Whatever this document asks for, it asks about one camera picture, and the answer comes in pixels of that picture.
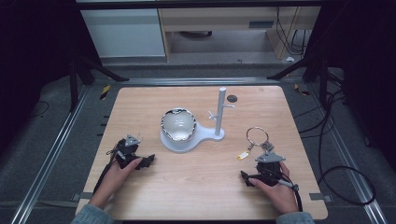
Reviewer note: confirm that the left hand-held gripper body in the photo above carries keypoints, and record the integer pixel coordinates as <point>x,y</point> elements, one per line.
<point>127,152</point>

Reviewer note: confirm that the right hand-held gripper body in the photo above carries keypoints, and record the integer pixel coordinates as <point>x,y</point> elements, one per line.
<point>269,169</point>

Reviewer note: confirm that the person's right hand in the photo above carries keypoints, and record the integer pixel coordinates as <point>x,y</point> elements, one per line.
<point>277,194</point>

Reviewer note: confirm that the person's left hand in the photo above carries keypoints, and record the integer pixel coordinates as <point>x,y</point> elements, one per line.
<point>115,180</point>

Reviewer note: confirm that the shiny metal bowl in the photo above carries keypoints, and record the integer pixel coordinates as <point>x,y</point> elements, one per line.
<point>179,126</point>

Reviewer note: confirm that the yellow black tape strip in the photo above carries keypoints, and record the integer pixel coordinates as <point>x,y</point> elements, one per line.
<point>105,92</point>

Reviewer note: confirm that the white stand with pegs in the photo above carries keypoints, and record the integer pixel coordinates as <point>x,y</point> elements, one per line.
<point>220,109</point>

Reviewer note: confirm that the dark round table grommet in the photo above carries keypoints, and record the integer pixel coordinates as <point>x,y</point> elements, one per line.
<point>232,98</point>

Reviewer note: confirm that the black metal stand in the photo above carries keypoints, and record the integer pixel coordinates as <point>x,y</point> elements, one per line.
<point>73,84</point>
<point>323,77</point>

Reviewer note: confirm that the small white floor object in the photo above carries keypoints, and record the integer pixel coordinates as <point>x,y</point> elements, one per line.
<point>290,59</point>

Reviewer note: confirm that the white cabinet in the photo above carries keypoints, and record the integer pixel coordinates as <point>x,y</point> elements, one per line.
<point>124,34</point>

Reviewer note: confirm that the grey table bracket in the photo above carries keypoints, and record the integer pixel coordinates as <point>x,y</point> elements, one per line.
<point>319,197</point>

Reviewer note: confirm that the metal floor rail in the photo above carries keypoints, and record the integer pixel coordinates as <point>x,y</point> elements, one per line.
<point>46,161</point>
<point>351,174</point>

